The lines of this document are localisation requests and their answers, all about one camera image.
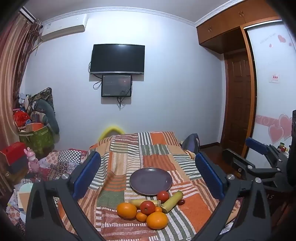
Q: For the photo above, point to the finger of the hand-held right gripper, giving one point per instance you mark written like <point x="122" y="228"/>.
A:
<point x="255" y="145"/>
<point x="233" y="157"/>

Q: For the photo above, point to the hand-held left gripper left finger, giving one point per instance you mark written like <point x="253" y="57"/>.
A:
<point x="86" y="177"/>

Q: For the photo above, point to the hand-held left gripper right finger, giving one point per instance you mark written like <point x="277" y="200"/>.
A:
<point x="209" y="177"/>

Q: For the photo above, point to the small dark red fruit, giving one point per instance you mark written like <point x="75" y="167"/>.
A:
<point x="181" y="202"/>

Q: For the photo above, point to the red tomato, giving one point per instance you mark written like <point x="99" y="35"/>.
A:
<point x="163" y="196"/>

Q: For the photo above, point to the large orange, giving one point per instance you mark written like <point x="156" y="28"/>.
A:
<point x="126" y="210"/>
<point x="156" y="220"/>

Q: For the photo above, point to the dark purple plate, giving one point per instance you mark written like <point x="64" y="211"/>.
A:
<point x="150" y="182"/>

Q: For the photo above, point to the small tangerine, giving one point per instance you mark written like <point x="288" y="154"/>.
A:
<point x="141" y="217"/>
<point x="158" y="209"/>

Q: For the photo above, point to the small jars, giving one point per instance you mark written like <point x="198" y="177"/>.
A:
<point x="282" y="147"/>

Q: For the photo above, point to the checkered patchwork quilt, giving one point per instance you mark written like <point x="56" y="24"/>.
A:
<point x="67" y="157"/>

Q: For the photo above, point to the dark blue bag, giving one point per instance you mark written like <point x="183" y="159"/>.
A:
<point x="190" y="141"/>

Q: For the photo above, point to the brown wooden door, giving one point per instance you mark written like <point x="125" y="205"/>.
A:
<point x="238" y="99"/>

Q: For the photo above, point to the yellow plush object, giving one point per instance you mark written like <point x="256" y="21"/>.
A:
<point x="110" y="129"/>

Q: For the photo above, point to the pink rabbit toy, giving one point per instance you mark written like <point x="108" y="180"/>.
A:
<point x="32" y="161"/>

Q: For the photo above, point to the green patterned storage box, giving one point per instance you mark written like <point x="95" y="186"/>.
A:
<point x="39" y="139"/>

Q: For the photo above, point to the striped patchwork blanket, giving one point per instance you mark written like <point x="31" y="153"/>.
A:
<point x="143" y="153"/>

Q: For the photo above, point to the red apple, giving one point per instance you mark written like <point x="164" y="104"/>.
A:
<point x="147" y="207"/>

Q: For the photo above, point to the pile of papers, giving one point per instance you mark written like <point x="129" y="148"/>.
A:
<point x="22" y="199"/>

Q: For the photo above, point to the red box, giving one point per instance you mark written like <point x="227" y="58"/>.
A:
<point x="13" y="155"/>

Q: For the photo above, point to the red bag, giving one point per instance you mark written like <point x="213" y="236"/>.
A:
<point x="20" y="117"/>

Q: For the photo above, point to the dark patterned cushion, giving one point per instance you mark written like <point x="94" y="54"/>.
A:
<point x="45" y="95"/>

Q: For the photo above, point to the wooden overhead cabinet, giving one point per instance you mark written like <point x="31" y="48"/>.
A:
<point x="222" y="25"/>

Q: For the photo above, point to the striped brown curtain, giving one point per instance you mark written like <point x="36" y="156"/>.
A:
<point x="11" y="69"/>

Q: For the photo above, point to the white air conditioner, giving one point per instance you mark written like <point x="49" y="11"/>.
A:
<point x="64" y="27"/>

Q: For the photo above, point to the small black wall monitor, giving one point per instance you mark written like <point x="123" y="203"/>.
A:
<point x="116" y="85"/>

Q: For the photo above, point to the black wall television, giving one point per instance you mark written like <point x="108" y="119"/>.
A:
<point x="117" y="59"/>

